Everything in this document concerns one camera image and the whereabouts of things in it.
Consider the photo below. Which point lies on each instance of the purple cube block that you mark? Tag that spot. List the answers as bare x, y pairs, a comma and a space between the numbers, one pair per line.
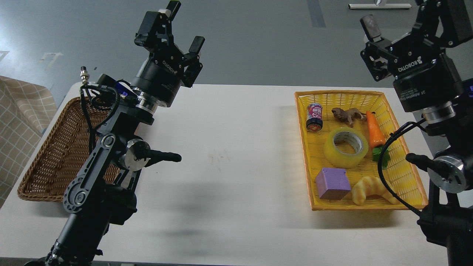
332, 183

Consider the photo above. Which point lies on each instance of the brown toy lion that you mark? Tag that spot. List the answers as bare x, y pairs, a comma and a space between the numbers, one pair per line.
348, 116

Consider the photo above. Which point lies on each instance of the toy croissant bread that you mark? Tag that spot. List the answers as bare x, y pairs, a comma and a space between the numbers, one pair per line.
368, 186

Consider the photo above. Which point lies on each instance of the yellow plastic basket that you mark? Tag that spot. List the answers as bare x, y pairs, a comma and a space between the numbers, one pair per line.
313, 143

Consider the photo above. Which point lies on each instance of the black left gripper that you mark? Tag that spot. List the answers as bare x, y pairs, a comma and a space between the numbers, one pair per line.
159, 76

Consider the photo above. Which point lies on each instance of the orange toy carrot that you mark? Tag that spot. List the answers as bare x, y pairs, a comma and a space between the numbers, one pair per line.
376, 131

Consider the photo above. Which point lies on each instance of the yellow tape roll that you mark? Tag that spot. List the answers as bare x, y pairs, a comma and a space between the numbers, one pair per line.
345, 147

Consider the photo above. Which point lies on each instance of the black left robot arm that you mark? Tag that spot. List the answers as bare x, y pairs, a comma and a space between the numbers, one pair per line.
103, 191

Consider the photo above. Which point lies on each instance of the small soda can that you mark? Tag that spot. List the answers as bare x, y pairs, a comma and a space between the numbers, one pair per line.
314, 122

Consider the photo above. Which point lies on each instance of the brown wicker basket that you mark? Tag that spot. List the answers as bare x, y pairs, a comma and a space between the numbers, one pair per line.
60, 157

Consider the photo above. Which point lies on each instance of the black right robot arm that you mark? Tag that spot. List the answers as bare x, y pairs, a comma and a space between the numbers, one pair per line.
443, 221

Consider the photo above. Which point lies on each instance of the beige checkered cloth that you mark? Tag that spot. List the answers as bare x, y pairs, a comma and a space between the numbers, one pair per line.
26, 110

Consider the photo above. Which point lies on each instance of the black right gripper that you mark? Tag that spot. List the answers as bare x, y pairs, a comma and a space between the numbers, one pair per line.
424, 75

